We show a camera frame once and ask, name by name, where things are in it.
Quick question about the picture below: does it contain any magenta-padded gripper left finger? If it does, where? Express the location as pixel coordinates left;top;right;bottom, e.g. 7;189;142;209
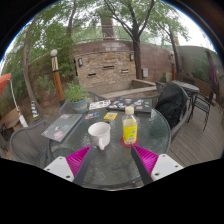
43;144;98;187

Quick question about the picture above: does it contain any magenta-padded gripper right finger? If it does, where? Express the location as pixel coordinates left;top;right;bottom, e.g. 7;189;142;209
129;144;184;186

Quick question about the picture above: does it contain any clear bottle with yellow label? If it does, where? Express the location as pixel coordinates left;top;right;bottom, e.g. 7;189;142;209
121;105;139;145

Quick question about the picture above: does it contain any flat round red coaster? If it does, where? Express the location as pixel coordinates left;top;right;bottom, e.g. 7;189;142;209
119;134;140;148

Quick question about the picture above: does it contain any grey laptop with stickers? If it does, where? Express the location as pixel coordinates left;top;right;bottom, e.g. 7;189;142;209
40;113;83;143

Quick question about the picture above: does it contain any white mug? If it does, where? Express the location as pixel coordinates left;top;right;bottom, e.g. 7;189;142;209
87;121;112;151

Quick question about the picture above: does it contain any small colourful card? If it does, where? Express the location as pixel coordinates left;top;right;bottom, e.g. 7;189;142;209
84;112;100;120

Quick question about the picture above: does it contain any small yellow card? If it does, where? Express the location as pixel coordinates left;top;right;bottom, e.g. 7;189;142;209
103;112;119;121

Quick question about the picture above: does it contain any black jacket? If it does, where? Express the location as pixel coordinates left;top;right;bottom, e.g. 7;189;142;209
155;83;188;129

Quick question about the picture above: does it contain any black laptop with stickers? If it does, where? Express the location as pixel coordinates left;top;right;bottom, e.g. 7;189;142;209
106;97;153;114

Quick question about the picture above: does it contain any blue yellow striped cone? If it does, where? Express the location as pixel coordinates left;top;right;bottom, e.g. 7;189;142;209
30;100;41;120

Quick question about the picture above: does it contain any white canopy weight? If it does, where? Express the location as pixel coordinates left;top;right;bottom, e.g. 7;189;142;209
18;114;29;128

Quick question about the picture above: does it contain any white sticker sheet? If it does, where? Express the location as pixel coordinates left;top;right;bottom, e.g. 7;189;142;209
88;99;112;111

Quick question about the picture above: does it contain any potted green plant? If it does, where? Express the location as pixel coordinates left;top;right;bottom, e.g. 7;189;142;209
63;81;89;114

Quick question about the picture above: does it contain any low stone basin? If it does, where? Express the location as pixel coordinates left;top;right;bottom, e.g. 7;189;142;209
99;78;158;99

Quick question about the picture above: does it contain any wooden bench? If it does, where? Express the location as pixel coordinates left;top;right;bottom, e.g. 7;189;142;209
0;108;22;130

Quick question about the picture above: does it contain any dark metal chair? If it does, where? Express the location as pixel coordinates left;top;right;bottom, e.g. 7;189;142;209
191;95;215;132

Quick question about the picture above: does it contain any small round side table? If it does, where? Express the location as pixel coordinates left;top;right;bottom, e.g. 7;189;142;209
173;79;201;123

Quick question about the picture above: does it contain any leaning tree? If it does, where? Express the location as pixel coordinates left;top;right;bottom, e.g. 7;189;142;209
18;3;81;116

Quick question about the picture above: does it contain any orange canopy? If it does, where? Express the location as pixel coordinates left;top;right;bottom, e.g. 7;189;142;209
0;72;24;118

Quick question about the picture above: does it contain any dark-trunk tree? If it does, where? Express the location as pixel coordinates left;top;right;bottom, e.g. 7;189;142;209
99;0;181;81

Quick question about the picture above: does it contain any folded maroon umbrella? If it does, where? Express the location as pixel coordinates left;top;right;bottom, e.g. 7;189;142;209
204;49;220;104

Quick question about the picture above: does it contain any wooden lamp post with globe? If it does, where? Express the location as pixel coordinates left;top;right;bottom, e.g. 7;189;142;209
49;48;67;107

